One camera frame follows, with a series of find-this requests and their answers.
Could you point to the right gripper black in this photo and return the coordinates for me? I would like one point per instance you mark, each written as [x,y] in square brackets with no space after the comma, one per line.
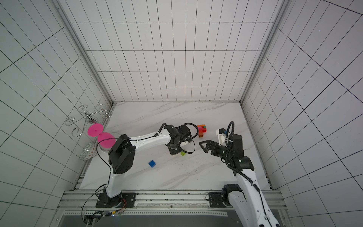
[216,150]

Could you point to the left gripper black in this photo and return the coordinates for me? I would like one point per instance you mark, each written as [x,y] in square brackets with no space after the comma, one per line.
[173,152]

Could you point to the long red lego brick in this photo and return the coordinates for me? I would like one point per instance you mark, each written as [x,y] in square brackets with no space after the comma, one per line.
[203,130]

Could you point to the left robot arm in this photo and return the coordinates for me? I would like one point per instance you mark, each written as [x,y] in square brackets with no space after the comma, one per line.
[122,155]

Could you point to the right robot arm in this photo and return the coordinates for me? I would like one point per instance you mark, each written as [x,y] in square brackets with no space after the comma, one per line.
[246,196]

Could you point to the dark blue lego brick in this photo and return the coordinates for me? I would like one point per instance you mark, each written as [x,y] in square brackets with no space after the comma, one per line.
[152,164]

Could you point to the patterned white mug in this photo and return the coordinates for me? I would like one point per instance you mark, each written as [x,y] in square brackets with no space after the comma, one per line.
[88,152]

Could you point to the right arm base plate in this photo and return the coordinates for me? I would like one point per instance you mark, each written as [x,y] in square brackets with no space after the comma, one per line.
[215,200]

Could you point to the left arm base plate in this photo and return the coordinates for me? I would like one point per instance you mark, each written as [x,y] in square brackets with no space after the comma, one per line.
[123,200]

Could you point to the silver wire cup rack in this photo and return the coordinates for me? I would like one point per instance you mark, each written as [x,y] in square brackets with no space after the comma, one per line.
[88,118]

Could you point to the aluminium mounting rail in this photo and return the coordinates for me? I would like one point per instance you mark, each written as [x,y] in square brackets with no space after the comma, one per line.
[143,200]

